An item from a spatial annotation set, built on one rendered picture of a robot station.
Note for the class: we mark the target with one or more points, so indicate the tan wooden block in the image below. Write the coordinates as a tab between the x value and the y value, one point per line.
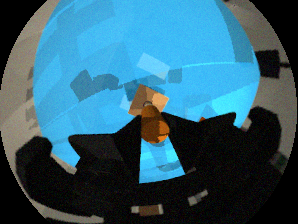
147	95

